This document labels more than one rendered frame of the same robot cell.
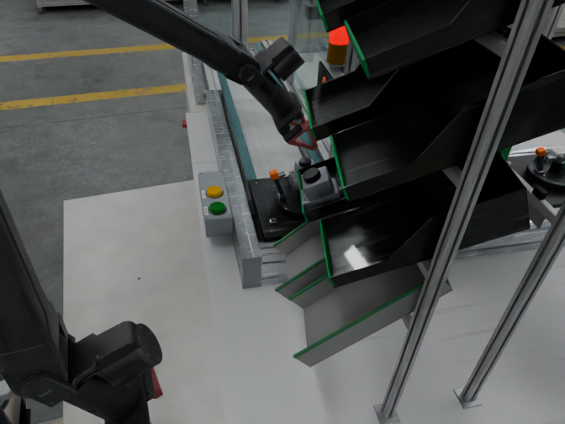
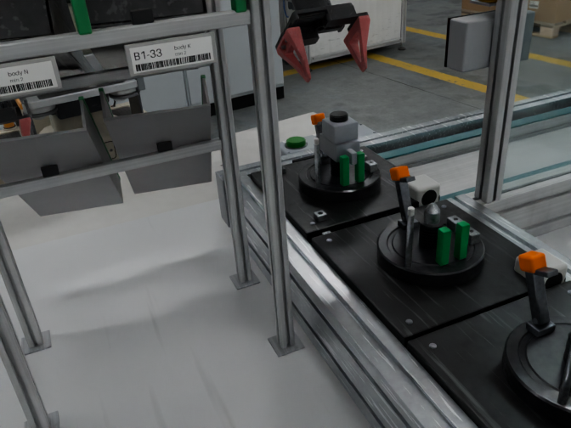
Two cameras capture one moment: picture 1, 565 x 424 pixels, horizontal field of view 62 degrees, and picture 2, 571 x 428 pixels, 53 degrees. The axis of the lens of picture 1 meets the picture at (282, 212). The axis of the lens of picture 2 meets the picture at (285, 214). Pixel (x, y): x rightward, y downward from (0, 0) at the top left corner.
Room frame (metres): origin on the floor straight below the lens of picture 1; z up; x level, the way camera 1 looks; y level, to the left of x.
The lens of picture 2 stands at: (0.75, -0.90, 1.41)
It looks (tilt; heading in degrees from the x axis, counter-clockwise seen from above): 30 degrees down; 83
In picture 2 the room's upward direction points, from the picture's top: 4 degrees counter-clockwise
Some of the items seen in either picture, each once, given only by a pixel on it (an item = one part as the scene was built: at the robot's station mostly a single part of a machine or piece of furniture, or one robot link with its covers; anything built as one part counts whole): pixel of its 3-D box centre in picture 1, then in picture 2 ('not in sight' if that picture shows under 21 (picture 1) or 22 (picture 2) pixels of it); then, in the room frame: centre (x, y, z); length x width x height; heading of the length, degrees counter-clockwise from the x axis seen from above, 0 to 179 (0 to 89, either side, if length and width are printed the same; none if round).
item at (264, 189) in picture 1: (301, 204); (339, 188); (0.95, -0.05, 0.96); 0.24 x 0.24 x 0.02; 15
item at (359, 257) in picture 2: not in sight; (431, 229); (1.02, -0.30, 1.01); 0.24 x 0.24 x 0.13; 15
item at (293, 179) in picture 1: (308, 172); (342, 136); (0.96, -0.06, 1.06); 0.08 x 0.04 x 0.07; 104
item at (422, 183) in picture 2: not in sight; (421, 192); (1.07, -0.12, 0.97); 0.05 x 0.05 x 0.04; 15
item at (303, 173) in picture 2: (302, 198); (339, 177); (0.95, -0.05, 0.98); 0.14 x 0.14 x 0.02
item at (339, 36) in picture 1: (340, 31); not in sight; (1.17, -0.11, 1.33); 0.05 x 0.05 x 0.05
